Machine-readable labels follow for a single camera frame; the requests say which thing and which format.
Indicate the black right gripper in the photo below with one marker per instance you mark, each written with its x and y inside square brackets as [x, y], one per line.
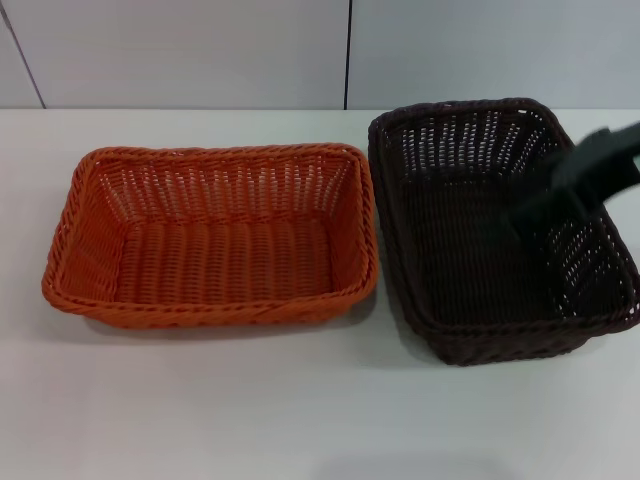
[600, 165]

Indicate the dark brown woven basket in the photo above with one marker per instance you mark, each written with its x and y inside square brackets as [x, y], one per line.
[475, 250]

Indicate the orange woven basket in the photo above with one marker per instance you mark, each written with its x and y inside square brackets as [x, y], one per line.
[220, 250]

